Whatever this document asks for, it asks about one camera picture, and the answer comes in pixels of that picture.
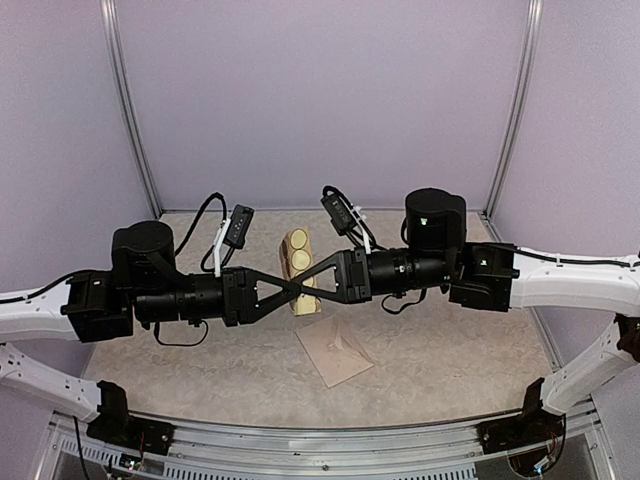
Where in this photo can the aluminium frame post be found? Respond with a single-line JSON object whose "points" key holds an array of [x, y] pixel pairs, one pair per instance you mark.
{"points": [[517, 107], [109, 14]]}

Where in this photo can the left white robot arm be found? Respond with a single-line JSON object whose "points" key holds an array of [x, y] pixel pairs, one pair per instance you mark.
{"points": [[143, 286]]}

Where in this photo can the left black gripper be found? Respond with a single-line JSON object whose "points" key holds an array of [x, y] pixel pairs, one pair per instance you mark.
{"points": [[239, 296]]}

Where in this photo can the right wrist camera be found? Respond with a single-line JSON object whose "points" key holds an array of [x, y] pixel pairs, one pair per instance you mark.
{"points": [[346, 219]]}

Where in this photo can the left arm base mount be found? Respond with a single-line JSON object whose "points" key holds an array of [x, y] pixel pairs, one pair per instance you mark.
{"points": [[130, 430]]}

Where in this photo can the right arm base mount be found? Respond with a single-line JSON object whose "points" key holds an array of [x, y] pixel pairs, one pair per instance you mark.
{"points": [[531, 425]]}

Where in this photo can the wax seal sticker sheet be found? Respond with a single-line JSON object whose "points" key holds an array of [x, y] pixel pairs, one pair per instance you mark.
{"points": [[296, 257]]}

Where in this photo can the left aluminium frame post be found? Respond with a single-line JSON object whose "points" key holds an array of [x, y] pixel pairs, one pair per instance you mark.
{"points": [[109, 14]]}

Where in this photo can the front aluminium rail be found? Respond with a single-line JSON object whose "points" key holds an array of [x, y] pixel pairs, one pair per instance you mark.
{"points": [[204, 450]]}

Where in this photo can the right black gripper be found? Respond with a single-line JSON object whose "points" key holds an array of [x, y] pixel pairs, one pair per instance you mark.
{"points": [[343, 262]]}

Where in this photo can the pink envelope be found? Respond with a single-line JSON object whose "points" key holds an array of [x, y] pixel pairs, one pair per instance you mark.
{"points": [[334, 350]]}

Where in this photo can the right aluminium frame post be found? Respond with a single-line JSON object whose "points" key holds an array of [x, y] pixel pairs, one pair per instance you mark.
{"points": [[517, 107]]}

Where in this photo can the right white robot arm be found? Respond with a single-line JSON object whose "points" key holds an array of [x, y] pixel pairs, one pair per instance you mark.
{"points": [[495, 277]]}

